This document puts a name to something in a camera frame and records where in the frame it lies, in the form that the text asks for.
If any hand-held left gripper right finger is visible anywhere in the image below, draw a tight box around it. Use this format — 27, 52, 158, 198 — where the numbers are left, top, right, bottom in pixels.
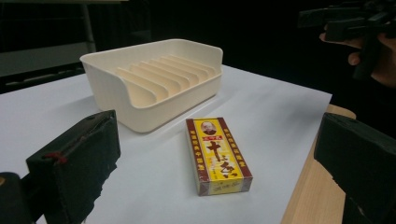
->
313, 112, 396, 224

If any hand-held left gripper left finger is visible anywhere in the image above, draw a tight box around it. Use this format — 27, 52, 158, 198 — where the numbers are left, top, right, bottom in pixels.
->
25, 109, 121, 224

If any cream plastic slotted storage bin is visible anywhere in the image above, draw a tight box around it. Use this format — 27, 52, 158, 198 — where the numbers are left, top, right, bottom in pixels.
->
79, 38, 224, 134

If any yellow and red spice box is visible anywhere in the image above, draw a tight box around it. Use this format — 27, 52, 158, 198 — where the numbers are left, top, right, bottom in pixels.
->
185, 117, 254, 197

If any grey shelf unit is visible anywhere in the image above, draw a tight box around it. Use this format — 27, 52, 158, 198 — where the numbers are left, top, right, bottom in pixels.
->
0, 0, 97, 94

